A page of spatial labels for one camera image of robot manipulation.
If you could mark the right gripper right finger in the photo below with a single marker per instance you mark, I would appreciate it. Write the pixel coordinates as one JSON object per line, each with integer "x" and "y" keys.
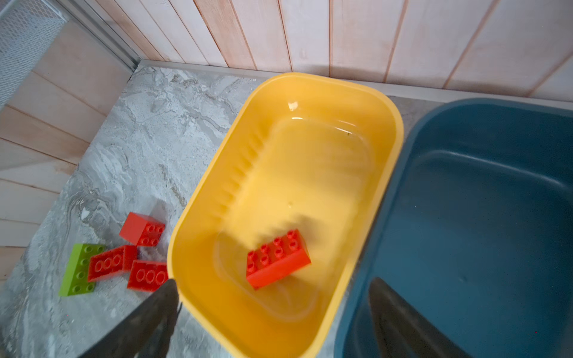
{"x": 401, "y": 331}

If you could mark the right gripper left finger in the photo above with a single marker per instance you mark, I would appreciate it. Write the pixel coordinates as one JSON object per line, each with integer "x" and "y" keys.
{"x": 147, "y": 331}

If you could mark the red lego brick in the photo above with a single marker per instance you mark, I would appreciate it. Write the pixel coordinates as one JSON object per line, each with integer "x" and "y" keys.
{"x": 277, "y": 259}
{"x": 111, "y": 263}
{"x": 141, "y": 230}
{"x": 147, "y": 276}

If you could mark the green lego near left gripper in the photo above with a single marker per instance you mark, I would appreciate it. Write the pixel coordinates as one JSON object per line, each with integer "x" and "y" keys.
{"x": 75, "y": 278}

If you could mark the teal plastic bin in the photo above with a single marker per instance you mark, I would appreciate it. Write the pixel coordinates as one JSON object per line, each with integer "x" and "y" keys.
{"x": 475, "y": 232}

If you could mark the yellow plastic bin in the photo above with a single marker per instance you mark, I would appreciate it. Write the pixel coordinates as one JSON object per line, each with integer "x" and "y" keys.
{"x": 305, "y": 153}

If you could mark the white wire mesh shelf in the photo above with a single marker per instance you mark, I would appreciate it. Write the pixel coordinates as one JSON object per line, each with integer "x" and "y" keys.
{"x": 28, "y": 28}

